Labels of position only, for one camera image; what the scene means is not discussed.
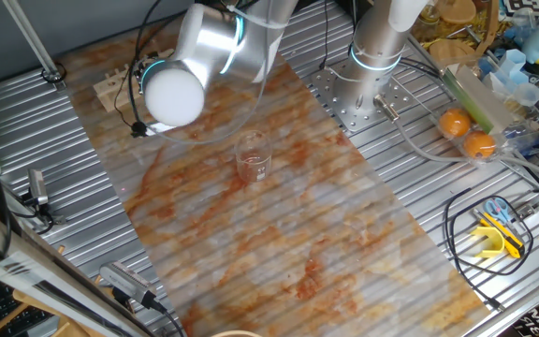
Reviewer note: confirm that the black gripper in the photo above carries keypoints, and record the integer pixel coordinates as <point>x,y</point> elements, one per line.
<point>139,70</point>

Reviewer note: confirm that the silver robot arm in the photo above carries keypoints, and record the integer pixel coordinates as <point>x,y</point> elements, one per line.
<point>372,47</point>

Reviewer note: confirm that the wooden test tube rack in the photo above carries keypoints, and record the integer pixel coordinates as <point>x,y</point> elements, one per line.
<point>110,91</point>

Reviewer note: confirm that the clear glass beaker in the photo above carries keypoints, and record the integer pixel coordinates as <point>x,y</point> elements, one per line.
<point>253,168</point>

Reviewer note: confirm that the orange marble pattern mat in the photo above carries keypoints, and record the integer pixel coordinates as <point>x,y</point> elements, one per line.
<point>297,234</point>

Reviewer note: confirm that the grey metal beam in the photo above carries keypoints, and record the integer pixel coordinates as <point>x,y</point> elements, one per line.
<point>26,276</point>

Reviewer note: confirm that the wooden board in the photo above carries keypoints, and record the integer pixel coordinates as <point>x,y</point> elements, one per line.
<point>24,298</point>

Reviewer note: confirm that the black keyboard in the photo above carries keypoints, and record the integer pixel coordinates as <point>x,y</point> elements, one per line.
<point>3,304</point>

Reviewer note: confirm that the glass jar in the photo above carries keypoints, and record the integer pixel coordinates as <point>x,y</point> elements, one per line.
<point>429,14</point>

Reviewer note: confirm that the round wooden disc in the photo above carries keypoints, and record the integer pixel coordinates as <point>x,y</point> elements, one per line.
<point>459,10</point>
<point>449,49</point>

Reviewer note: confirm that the orange fruit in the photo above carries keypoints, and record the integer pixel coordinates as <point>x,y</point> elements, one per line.
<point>454,122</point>
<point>479,144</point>

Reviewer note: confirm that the clear plastic fruit tray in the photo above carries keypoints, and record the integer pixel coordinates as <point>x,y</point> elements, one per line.
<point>459,140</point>

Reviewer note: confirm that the clear box with green strip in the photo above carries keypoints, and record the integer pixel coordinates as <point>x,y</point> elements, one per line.
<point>480,98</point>

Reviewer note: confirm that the blue hexagonal cup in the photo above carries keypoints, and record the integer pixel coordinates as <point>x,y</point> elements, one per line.
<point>513,61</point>

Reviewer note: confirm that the clear measuring cup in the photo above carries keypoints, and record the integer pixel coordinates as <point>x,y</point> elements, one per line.
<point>527,93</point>

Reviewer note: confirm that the yellow curved plastic piece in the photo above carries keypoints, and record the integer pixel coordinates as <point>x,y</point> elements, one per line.
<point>498,236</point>

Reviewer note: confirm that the black white marker card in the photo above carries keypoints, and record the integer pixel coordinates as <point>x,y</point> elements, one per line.
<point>529,5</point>

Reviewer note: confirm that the yellow utility knife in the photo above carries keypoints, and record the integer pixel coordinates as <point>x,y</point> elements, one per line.
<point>508,241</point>

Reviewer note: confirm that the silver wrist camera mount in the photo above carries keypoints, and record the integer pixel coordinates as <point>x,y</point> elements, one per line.
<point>164,129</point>

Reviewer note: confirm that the aluminium frame pole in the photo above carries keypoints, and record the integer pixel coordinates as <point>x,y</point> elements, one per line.
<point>30,37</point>

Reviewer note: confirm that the small grey camera on mount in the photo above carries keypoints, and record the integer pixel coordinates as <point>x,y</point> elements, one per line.
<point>38,187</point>

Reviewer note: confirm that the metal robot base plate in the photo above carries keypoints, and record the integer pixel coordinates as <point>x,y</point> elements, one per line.
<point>344,114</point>

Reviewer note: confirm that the silver ribbed camera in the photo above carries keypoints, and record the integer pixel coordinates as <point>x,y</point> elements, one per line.
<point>124,281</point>

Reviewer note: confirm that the wooden frame strip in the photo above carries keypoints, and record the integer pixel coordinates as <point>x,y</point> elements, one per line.
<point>491,23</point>

